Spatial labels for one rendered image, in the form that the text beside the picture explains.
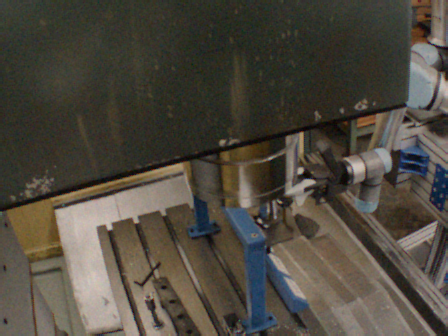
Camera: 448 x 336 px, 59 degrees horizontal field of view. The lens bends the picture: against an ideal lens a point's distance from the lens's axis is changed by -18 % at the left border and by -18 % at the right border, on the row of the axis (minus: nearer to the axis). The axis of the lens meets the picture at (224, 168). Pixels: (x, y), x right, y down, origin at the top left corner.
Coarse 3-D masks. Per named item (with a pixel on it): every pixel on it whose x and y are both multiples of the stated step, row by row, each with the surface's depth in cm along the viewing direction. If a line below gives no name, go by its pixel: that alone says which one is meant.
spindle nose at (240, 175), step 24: (264, 144) 56; (288, 144) 58; (192, 168) 60; (216, 168) 58; (240, 168) 57; (264, 168) 58; (288, 168) 60; (192, 192) 64; (216, 192) 60; (240, 192) 59; (264, 192) 59
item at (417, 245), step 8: (432, 224) 234; (416, 232) 231; (424, 232) 230; (432, 232) 230; (400, 240) 228; (408, 240) 227; (416, 240) 226; (424, 240) 225; (432, 240) 224; (408, 248) 222; (416, 248) 223; (424, 248) 222; (416, 256) 218; (424, 256) 217; (424, 264) 210
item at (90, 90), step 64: (0, 0) 32; (64, 0) 35; (128, 0) 37; (192, 0) 39; (256, 0) 41; (320, 0) 43; (384, 0) 46; (0, 64) 35; (64, 64) 38; (128, 64) 40; (192, 64) 43; (256, 64) 45; (320, 64) 47; (384, 64) 50; (0, 128) 38; (64, 128) 41; (128, 128) 44; (192, 128) 46; (256, 128) 49; (0, 192) 42; (64, 192) 45
